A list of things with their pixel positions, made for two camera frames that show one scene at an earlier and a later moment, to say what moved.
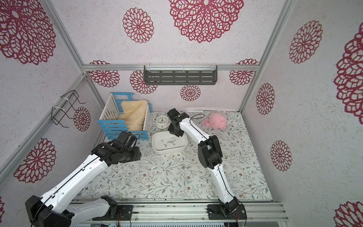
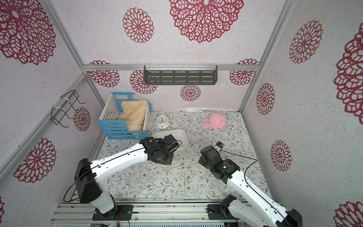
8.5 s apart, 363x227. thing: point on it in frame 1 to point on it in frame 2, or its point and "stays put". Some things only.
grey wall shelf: x=180 y=74 stays put
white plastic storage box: x=164 y=142 stays put
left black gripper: x=137 y=154 to x=168 y=161
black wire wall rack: x=58 y=113 stays put
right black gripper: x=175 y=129 to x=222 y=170
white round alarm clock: x=161 y=121 stays put
